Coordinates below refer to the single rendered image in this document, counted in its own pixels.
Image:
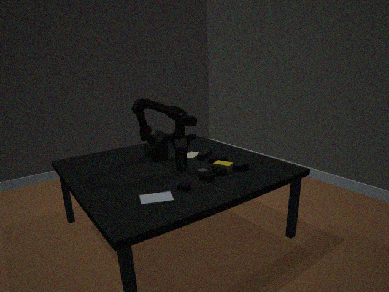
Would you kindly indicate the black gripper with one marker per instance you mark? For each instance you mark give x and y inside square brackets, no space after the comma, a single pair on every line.
[189,137]

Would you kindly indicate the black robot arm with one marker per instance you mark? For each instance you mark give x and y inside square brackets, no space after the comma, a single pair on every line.
[172,112]

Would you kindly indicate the yellow rectangular block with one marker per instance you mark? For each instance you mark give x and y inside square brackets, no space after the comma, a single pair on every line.
[227,165]

